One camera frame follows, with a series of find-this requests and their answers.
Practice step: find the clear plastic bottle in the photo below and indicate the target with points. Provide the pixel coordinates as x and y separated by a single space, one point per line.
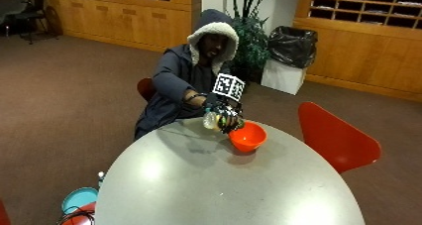
210 120

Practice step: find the orange plastic bowl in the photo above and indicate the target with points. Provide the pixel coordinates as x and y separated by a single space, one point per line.
247 137

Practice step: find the white marker cube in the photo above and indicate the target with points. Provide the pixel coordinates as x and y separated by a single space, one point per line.
227 87

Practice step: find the the person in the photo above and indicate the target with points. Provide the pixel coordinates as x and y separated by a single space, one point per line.
169 83

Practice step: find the white trash bin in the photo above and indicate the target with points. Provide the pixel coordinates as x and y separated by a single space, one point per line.
282 76

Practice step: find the red chair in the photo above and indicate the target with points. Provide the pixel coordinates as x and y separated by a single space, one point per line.
145 88
334 139
81 215

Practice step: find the green potted plant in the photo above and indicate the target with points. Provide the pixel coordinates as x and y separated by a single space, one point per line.
247 36

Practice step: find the black trash bag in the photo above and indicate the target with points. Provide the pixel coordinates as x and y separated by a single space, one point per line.
291 46

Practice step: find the wooden cabinet with pigeonholes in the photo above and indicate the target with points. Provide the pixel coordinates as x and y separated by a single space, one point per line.
122 17

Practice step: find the wooden pigeonhole shelf unit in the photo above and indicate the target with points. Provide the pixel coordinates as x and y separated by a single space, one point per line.
364 36

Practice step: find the black chair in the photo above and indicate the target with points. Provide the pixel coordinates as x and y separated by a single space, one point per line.
31 15

